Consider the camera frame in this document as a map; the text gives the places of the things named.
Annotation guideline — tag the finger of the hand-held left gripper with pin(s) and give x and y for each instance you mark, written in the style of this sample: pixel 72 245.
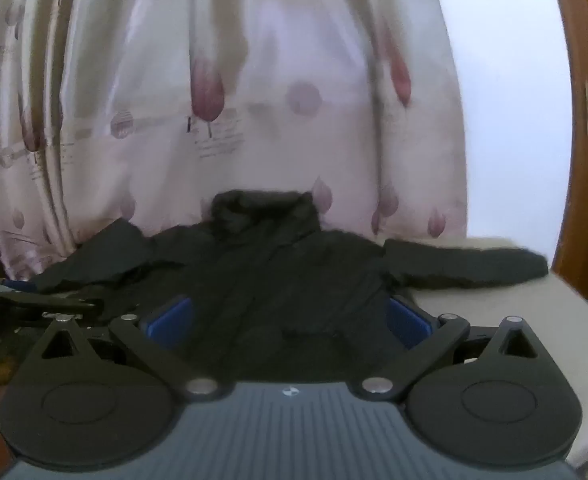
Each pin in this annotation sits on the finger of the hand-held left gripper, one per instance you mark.
pixel 48 301
pixel 16 286

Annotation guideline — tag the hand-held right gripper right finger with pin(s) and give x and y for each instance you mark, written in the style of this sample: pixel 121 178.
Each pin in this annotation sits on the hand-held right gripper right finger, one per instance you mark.
pixel 409 327

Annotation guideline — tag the black jacket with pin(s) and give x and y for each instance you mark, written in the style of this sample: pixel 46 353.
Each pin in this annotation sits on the black jacket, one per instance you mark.
pixel 274 280

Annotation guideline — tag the white tulip print curtain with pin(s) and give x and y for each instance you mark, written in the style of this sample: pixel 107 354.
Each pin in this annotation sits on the white tulip print curtain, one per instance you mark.
pixel 223 85

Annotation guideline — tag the brown wooden door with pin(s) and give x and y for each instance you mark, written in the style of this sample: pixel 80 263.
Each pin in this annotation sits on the brown wooden door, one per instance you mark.
pixel 584 185

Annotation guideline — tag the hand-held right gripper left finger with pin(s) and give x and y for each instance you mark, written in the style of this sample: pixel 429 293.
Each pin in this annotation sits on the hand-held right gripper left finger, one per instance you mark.
pixel 166 325

